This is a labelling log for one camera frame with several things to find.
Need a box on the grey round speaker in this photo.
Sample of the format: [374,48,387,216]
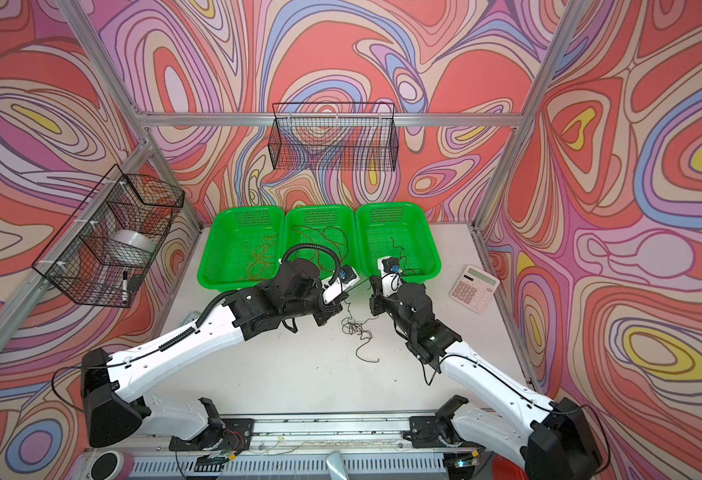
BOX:
[88,450,135,480]

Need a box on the black wire basket left wall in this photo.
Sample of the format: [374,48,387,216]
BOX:
[32,166,185,308]

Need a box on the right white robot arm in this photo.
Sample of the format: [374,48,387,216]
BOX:
[370,274,604,479]

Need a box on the green plastic basket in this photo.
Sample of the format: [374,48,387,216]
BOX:
[355,202,442,283]
[197,206,285,292]
[277,205,363,277]

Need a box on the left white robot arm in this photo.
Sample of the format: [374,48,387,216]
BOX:
[81,243,359,451]

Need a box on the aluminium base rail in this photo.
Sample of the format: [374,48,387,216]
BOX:
[116,410,574,480]

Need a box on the cable bundle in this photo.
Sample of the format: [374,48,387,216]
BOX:
[340,299,382,365]

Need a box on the black wire basket wall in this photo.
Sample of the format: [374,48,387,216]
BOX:
[32,166,185,308]
[268,101,399,172]

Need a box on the right green plastic basket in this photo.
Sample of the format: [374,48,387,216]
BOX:
[355,202,442,283]

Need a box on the small green alarm clock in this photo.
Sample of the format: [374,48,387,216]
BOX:
[182,311,201,325]

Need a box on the left green plastic basket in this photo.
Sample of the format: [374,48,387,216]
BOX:
[197,206,285,292]

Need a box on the white pink calculator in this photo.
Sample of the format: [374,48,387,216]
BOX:
[449,265,500,314]

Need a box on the middle green plastic basket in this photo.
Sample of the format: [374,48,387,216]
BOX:
[277,205,363,277]

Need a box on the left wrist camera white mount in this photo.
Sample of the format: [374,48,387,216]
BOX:
[322,265,360,304]

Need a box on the black wire basket back wall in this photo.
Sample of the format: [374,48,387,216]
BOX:
[268,101,399,172]

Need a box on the red orange cable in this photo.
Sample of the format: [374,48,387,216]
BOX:
[290,223,352,265]

